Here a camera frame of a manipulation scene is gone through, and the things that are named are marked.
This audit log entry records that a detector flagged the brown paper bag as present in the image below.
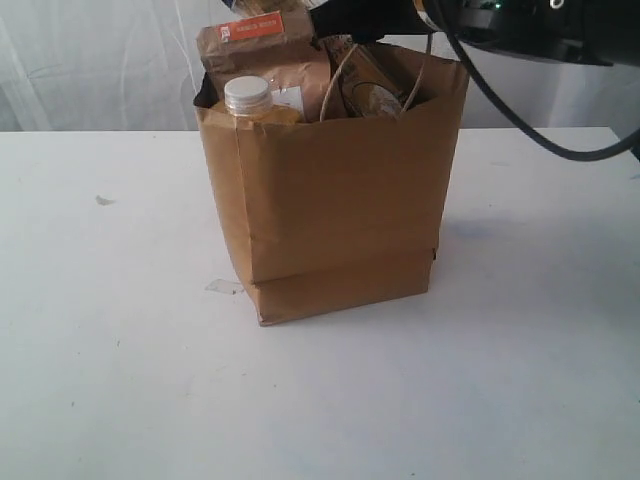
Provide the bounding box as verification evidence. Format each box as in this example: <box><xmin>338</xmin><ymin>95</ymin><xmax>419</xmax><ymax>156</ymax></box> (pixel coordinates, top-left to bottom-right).
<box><xmin>194</xmin><ymin>43</ymin><xmax>469</xmax><ymax>325</ymax></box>

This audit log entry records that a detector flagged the black cable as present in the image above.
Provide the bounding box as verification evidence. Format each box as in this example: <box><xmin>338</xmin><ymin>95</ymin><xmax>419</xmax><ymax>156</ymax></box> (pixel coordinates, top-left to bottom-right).
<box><xmin>434</xmin><ymin>0</ymin><xmax>640</xmax><ymax>162</ymax></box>

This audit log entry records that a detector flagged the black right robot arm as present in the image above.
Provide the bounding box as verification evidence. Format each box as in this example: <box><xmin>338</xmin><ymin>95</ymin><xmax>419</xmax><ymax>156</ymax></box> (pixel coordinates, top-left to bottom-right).
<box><xmin>310</xmin><ymin>0</ymin><xmax>639</xmax><ymax>67</ymax></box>

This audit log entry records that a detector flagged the spaghetti packet dark blue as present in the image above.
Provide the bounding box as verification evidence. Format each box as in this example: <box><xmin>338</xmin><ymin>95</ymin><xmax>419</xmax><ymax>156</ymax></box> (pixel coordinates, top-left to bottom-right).
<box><xmin>224</xmin><ymin>0</ymin><xmax>411</xmax><ymax>120</ymax></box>

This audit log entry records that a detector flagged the brown snack pouch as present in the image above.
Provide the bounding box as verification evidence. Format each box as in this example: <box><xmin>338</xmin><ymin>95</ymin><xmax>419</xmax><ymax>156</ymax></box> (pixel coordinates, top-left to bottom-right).
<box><xmin>197</xmin><ymin>7</ymin><xmax>331</xmax><ymax>123</ymax></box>

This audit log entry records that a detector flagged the clear tape piece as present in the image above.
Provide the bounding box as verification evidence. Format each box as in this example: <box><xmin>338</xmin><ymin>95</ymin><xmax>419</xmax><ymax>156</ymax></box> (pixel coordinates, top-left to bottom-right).
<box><xmin>205</xmin><ymin>279</ymin><xmax>244</xmax><ymax>295</ymax></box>

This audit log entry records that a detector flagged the yellow millet bottle white cap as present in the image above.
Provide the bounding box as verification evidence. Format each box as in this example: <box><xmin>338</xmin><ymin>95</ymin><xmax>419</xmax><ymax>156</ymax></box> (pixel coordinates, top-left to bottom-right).
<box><xmin>212</xmin><ymin>76</ymin><xmax>303</xmax><ymax>125</ymax></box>

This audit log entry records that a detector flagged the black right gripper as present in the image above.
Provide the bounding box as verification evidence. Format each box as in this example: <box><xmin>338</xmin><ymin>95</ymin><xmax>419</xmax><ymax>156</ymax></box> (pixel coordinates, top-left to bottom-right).
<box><xmin>309</xmin><ymin>0</ymin><xmax>435</xmax><ymax>43</ymax></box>

